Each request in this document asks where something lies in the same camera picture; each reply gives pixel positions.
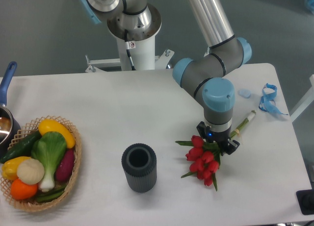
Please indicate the purple sweet potato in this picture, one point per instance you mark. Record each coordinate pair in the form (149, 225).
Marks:
(65, 168)

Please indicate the yellow bell pepper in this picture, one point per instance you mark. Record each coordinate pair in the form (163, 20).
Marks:
(9, 168)

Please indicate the white frame at right edge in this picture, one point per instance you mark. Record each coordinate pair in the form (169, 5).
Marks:
(304, 102)

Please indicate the small blue white cap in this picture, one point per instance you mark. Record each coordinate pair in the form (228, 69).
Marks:
(244, 93)

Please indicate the blue handled saucepan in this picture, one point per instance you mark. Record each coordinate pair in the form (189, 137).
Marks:
(8, 125)

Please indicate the dark grey ribbed vase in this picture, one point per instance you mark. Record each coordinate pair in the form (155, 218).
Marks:
(139, 163)

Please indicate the green pea pods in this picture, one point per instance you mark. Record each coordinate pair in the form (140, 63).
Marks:
(50, 195)

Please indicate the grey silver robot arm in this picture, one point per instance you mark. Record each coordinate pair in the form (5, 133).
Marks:
(135, 23)

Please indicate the white garlic bulb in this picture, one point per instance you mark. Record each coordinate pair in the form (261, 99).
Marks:
(30, 171)

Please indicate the black device at edge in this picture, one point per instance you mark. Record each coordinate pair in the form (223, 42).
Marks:
(306, 201)

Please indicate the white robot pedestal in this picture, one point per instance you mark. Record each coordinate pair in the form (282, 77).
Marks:
(133, 55)

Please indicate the green bok choy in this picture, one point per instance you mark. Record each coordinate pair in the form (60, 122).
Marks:
(49, 151)

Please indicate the woven wicker basket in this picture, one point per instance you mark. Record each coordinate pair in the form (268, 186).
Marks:
(30, 205)

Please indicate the yellow squash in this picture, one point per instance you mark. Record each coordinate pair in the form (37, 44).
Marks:
(49, 125)

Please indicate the red tulip bouquet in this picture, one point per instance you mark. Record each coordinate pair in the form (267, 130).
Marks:
(205, 157)

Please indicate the green cucumber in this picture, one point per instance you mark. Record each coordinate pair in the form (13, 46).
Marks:
(21, 148)

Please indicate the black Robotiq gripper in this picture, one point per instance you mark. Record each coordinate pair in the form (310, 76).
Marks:
(227, 145)

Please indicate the blue object top right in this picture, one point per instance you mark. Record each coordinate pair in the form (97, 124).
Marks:
(309, 4)

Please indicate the orange fruit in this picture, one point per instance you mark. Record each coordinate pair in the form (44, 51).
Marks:
(21, 191)

